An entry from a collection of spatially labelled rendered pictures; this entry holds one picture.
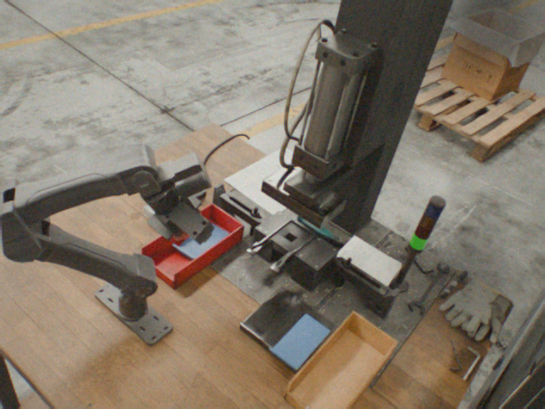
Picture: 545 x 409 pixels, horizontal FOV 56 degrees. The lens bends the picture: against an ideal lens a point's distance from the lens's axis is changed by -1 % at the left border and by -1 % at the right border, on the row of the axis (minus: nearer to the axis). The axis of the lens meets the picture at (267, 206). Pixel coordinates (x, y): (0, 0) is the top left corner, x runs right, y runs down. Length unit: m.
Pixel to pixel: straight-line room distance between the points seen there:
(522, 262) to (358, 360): 2.11
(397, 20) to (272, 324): 0.70
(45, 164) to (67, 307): 1.97
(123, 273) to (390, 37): 0.70
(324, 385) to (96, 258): 0.55
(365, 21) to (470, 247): 2.24
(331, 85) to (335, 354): 0.60
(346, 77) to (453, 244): 2.18
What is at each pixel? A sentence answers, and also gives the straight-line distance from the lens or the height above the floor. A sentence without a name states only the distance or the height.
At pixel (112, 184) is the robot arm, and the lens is 0.92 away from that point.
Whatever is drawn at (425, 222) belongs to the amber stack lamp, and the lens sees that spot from 1.26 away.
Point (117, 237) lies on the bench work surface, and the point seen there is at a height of 0.90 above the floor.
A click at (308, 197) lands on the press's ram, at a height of 1.18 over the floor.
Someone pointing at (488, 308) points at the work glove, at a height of 0.93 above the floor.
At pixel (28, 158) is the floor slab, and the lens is 3.22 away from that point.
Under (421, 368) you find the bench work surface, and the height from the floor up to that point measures 0.90.
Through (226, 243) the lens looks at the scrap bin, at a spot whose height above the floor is 0.94.
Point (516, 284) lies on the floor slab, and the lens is 3.08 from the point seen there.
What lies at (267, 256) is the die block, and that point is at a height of 0.92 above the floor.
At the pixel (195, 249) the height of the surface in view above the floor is 0.91.
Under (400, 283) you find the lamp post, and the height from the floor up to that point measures 0.91.
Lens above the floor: 1.89
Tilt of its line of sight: 41 degrees down
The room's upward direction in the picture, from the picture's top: 11 degrees clockwise
